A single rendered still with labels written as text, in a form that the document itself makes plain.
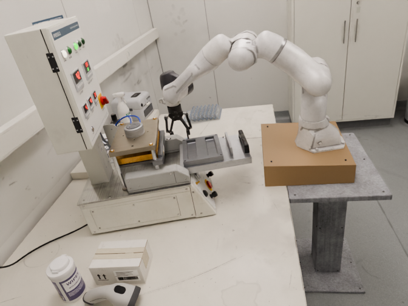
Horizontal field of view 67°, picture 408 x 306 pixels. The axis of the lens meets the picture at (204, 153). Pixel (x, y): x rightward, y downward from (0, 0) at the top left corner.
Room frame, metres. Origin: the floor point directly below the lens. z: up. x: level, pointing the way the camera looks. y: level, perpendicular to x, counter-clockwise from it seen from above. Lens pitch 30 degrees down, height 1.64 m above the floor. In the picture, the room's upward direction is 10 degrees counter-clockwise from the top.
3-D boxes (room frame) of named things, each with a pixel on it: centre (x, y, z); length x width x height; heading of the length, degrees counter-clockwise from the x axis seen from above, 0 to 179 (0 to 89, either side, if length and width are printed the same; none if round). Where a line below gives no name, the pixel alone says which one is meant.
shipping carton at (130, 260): (0.80, 0.36, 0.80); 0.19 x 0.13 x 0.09; 78
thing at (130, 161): (1.19, 0.27, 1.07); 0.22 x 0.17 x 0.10; 0
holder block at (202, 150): (1.18, 0.01, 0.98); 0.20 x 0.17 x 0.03; 0
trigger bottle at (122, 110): (2.03, 0.49, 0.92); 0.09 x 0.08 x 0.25; 81
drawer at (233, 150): (1.18, -0.04, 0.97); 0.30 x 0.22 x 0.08; 90
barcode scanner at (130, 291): (0.67, 0.38, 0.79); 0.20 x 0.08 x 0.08; 78
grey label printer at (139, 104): (2.18, 0.45, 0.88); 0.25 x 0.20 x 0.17; 72
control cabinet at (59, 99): (1.18, 0.44, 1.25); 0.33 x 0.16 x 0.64; 0
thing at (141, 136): (1.20, 0.30, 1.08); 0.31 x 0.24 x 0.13; 0
